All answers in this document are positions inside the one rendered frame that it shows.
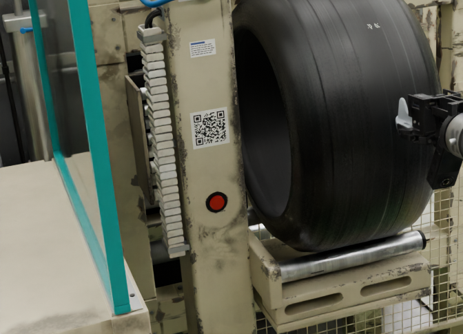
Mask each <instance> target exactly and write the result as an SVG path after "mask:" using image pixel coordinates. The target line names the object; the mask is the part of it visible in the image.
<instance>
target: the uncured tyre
mask: <svg viewBox="0 0 463 334"><path fill-rule="evenodd" d="M231 16H232V25H233V35H234V52H235V63H236V81H237V88H238V105H239V114H240V132H241V141H242V145H241V149H242V156H243V167H244V177H245V191H246V192H247V195H248V198H249V200H250V203H251V205H252V207H253V208H254V211H255V212H256V215H257V216H258V218H259V219H260V221H261V222H262V224H263V225H264V227H265V228H266V230H268V232H270V234H271V235H273V236H274V237H275V238H277V239H279V240H280V241H282V242H284V243H285V244H287V245H288V246H290V247H291V248H293V249H295V250H297V251H301V252H312V253H320V252H323V251H329V250H332V249H338V248H341V247H347V246H350V245H354V244H359V243H363V242H368V241H372V240H377V239H380V238H385V237H389V236H394V235H395V234H397V233H400V232H401V231H403V230H405V229H406V228H408V227H410V226H411V225H412V224H414V223H415V222H416V221H417V220H418V218H419V217H420V216H421V215H422V213H423V211H424V210H425V208H426V206H427V204H428V202H429V201H430V199H431V196H432V195H433V192H434V191H435V190H432V188H431V186H430V184H429V183H428V181H427V180H426V177H427V175H428V172H429V168H430V165H431V161H432V158H433V155H434V151H435V147H434V146H433V145H419V144H416V143H414V142H413V141H409V140H406V139H403V138H400V137H399V135H398V131H397V128H396V124H395V118H396V116H398V108H399V100H400V99H401V98H404V99H405V101H406V104H407V108H408V94H410V95H414V94H420V93H423V94H426V95H428V96H431V95H432V96H434V97H435V95H437V94H442V87H441V83H440V78H439V74H438V69H437V66H436V63H435V59H434V56H433V53H432V50H431V47H430V45H429V42H428V40H427V37H426V35H425V33H424V30H423V29H422V26H421V25H420V22H419V21H418V19H417V17H416V16H415V14H414V13H413V11H412V9H410V7H409V6H408V4H407V3H406V2H405V1H404V0H240V2H239V3H238V5H237V6H236V7H235V8H234V10H233V11H232V13H231ZM373 20H378V21H379V22H380V25H381V26H382V29H383V30H381V31H376V32H368V31H367V28H366V26H365V24H364V22H365V21H373Z"/></svg>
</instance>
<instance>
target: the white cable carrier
mask: <svg viewBox="0 0 463 334"><path fill-rule="evenodd" d="M148 27H149V25H148ZM138 31H139V32H141V33H140V34H141V35H142V36H152V35H156V34H164V30H162V29H160V28H159V27H158V26H157V25H156V24H154V23H152V28H150V27H149V28H148V29H145V24H141V25H139V26H138ZM160 43H162V41H155V42H150V43H143V42H142V41H141V42H140V47H141V48H142V50H141V56H143V58H142V64H143V65H144V66H143V72H144V73H145V74H144V80H145V81H146V82H145V88H147V90H146V91H145V93H146V96H148V97H147V104H148V106H147V110H148V111H149V114H148V117H149V119H150V127H151V129H150V134H151V135H152V137H151V141H152V142H153V144H152V149H153V150H154V151H153V157H155V159H154V164H155V167H154V169H155V172H156V179H157V181H156V185H157V186H158V188H157V192H158V194H159V195H158V199H159V200H160V202H159V207H160V208H161V209H160V214H161V221H162V225H161V226H162V228H163V235H164V237H163V240H164V242H165V244H166V245H167V248H168V249H170V248H174V247H179V246H183V245H186V244H187V240H186V238H185V237H183V229H182V227H183V224H182V222H181V220H182V218H181V215H180V213H181V208H180V207H179V206H180V205H181V204H180V201H179V194H178V192H177V191H178V186H177V184H178V181H177V178H176V177H177V174H176V171H175V169H176V165H175V163H174V162H175V157H174V155H173V154H174V149H173V147H176V140H175V139H174V138H173V136H172V133H171V131H172V126H171V125H170V123H171V118H170V117H169V116H170V111H169V109H168V108H169V103H168V101H167V100H168V99H169V97H168V94H167V93H166V92H167V86H166V85H165V84H166V83H167V80H166V78H165V77H164V76H165V75H166V73H165V70H164V69H163V67H165V63H164V61H163V60H162V59H164V55H163V53H162V52H161V51H163V46H162V45H161V44H160ZM168 255H169V257H170V258H176V257H179V256H183V255H185V251H181V252H178V253H172V254H168Z"/></svg>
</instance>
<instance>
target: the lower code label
mask: <svg viewBox="0 0 463 334"><path fill-rule="evenodd" d="M190 121H191V128H192V141H193V148H194V149H199V148H204V147H210V146H214V145H221V144H225V143H230V141H229V125H228V117H227V107H221V108H217V109H209V110H205V111H201V112H194V113H190Z"/></svg>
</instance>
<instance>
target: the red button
mask: <svg viewBox="0 0 463 334"><path fill-rule="evenodd" d="M224 203H225V201H224V199H223V197H222V196H219V195H216V196H213V197H212V198H211V199H210V201H209V205H210V207H211V208H212V209H215V210H218V209H221V208H222V207H223V205H224Z"/></svg>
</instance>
